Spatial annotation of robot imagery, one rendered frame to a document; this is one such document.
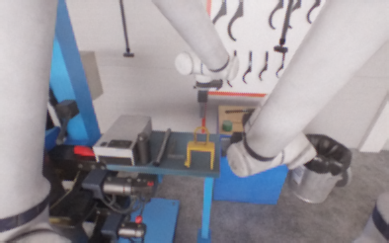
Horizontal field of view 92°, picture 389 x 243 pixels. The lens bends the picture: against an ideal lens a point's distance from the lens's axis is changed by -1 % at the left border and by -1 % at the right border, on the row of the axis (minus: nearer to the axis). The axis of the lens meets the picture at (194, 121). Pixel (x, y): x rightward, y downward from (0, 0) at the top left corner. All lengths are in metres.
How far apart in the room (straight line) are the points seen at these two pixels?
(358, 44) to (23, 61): 0.46
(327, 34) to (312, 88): 0.07
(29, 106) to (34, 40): 0.10
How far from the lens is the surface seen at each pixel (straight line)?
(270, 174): 2.16
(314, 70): 0.32
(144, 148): 1.18
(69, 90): 1.44
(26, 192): 0.47
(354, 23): 0.30
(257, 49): 2.72
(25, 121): 0.41
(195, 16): 0.48
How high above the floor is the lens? 1.90
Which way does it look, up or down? 30 degrees down
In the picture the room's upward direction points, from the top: 1 degrees clockwise
